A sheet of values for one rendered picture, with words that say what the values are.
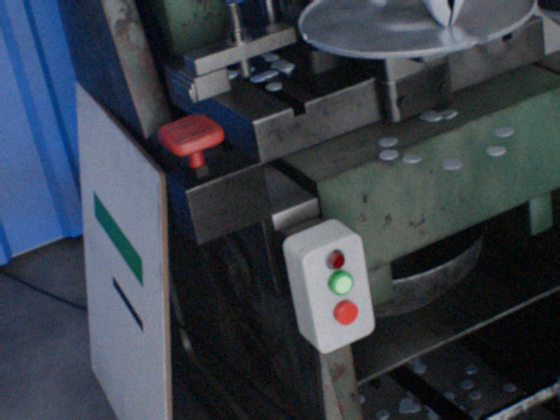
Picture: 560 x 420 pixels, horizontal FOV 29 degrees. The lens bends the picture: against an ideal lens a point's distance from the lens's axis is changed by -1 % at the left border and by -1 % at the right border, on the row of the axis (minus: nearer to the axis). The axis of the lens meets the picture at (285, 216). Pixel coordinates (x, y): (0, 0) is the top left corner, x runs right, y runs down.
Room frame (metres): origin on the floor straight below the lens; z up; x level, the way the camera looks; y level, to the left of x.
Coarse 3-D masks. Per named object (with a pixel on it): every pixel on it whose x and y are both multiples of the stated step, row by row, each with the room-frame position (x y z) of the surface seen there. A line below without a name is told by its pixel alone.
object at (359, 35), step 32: (320, 0) 1.37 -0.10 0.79; (352, 0) 1.36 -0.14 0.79; (384, 0) 1.32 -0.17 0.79; (416, 0) 1.30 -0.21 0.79; (480, 0) 1.28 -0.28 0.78; (512, 0) 1.26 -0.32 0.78; (320, 32) 1.26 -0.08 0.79; (352, 32) 1.24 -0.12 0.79; (384, 32) 1.23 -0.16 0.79; (416, 32) 1.21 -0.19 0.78; (448, 32) 1.19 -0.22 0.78; (480, 32) 1.17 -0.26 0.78
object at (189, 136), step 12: (180, 120) 1.13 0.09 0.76; (192, 120) 1.13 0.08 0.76; (204, 120) 1.12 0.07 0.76; (168, 132) 1.11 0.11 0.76; (180, 132) 1.10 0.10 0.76; (192, 132) 1.09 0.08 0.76; (204, 132) 1.09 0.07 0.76; (216, 132) 1.09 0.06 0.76; (168, 144) 1.09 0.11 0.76; (180, 144) 1.07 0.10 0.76; (192, 144) 1.07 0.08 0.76; (204, 144) 1.08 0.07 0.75; (216, 144) 1.08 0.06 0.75; (192, 156) 1.10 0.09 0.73
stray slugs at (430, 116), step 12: (228, 72) 1.40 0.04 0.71; (264, 72) 1.38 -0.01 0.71; (276, 72) 1.37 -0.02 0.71; (276, 84) 1.33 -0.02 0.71; (432, 120) 1.26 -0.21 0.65; (504, 132) 1.18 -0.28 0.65; (384, 144) 1.21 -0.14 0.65; (384, 156) 1.18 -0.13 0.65; (396, 156) 1.18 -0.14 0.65; (408, 156) 1.17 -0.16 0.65; (420, 156) 1.16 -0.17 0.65; (456, 168) 1.12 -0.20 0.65
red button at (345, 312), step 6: (342, 300) 1.03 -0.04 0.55; (348, 300) 1.03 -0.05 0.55; (336, 306) 1.03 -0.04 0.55; (342, 306) 1.02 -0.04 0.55; (348, 306) 1.02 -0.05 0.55; (354, 306) 1.02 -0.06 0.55; (336, 312) 1.02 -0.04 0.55; (342, 312) 1.02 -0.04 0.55; (348, 312) 1.02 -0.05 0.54; (354, 312) 1.02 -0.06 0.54; (336, 318) 1.02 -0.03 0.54; (342, 318) 1.02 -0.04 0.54; (348, 318) 1.02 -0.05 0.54; (354, 318) 1.02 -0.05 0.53; (342, 324) 1.02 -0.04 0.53; (348, 324) 1.02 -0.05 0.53
